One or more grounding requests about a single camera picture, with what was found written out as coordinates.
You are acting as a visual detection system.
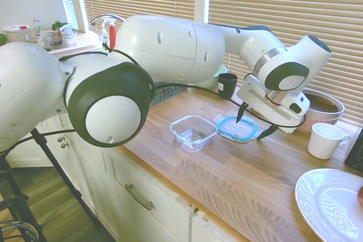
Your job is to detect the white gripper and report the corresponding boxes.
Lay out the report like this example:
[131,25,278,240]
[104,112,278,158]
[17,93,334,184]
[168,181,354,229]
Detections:
[235,74,306,141]

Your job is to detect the clear lid with teal rim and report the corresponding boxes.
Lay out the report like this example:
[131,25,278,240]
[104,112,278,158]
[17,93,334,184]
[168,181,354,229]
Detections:
[213,114,260,143]

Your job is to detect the square glass food container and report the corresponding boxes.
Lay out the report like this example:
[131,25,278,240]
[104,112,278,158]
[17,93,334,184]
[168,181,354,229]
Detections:
[170,114,219,152]

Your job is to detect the white lidded container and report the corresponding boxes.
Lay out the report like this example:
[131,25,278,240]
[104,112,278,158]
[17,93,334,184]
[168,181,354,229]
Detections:
[2,24,32,44]

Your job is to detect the black mug with sticker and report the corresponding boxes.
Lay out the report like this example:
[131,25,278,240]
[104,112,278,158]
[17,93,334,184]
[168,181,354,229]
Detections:
[217,73,239,99]

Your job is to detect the mint green bowl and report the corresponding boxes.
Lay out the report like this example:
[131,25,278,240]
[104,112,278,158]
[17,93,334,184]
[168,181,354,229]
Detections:
[195,64,229,90]

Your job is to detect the pink bowl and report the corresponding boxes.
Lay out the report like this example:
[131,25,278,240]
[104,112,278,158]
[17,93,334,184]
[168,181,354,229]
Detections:
[296,112,341,134]

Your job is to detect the tall white cup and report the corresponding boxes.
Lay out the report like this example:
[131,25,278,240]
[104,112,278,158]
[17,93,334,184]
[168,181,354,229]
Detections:
[307,122,353,160]

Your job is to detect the grey plastic cutlery basket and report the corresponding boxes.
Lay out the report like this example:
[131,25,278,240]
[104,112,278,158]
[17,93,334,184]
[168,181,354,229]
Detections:
[150,80,189,107]

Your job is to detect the black toaster oven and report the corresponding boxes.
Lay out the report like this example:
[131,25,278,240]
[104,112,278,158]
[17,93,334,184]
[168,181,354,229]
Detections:
[344,128,363,173]

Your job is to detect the white dinner plate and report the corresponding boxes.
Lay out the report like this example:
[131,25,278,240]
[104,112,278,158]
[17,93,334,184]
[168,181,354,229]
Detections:
[294,168,363,242]

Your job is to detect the red bottle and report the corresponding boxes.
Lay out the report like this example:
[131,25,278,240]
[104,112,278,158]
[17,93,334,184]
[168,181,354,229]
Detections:
[108,23,118,52]

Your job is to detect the white base cabinets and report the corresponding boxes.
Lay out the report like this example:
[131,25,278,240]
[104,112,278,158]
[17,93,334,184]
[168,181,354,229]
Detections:
[5,118,287,242]

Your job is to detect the clear spray bottle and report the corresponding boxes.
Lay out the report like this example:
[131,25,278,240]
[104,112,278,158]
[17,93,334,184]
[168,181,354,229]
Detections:
[99,17,113,52]

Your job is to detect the chrome kitchen faucet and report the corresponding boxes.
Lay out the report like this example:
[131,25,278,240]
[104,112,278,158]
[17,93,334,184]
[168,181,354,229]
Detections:
[90,13,126,27]

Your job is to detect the green leafy plant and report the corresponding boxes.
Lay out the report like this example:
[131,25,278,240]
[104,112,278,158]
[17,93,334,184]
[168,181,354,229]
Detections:
[51,20,69,32]

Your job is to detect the clear plastic bottle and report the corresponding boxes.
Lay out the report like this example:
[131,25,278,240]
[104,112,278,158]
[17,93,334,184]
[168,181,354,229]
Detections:
[31,18,50,49]

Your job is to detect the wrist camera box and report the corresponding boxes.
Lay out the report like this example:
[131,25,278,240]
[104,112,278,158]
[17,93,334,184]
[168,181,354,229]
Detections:
[283,92,310,118]

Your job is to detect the black camera cable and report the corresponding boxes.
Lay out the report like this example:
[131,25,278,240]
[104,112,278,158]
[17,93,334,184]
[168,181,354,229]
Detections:
[0,42,307,152]

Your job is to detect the silver drawer handle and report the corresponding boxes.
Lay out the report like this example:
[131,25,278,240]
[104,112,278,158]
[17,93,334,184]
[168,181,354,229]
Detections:
[124,183,155,212]

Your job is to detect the black camera tripod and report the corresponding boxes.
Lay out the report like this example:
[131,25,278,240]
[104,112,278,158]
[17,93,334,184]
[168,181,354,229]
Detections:
[0,128,100,242]

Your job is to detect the bundle of coloured cables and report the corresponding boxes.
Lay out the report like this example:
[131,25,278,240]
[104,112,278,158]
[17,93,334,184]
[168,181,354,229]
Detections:
[0,218,38,242]

